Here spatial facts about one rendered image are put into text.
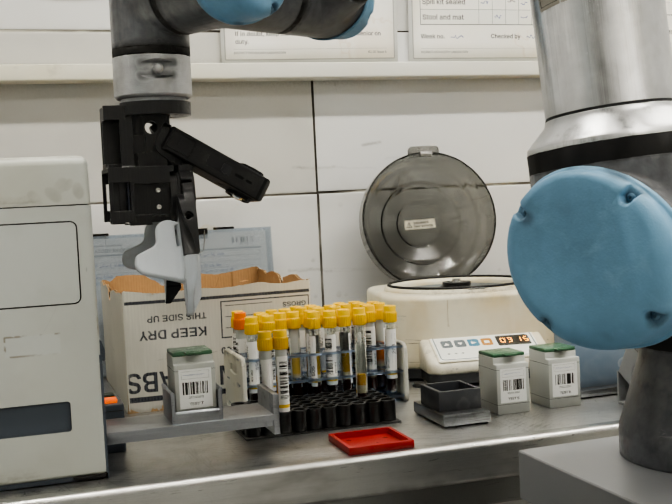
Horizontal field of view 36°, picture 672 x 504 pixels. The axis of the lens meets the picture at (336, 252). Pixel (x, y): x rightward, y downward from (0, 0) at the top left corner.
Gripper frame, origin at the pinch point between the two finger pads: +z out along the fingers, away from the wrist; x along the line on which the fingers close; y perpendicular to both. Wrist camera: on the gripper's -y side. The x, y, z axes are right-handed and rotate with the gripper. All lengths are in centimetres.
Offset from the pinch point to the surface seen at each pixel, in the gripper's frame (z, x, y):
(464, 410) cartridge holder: 13.5, 0.3, -29.4
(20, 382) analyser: 5.3, 4.7, 16.1
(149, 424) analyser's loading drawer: 11.0, 1.7, 4.4
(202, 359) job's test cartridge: 5.2, 1.6, -1.1
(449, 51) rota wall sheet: -33, -59, -56
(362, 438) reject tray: 14.7, 2.2, -17.0
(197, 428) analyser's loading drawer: 11.5, 3.5, 0.1
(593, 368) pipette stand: 12, -6, -49
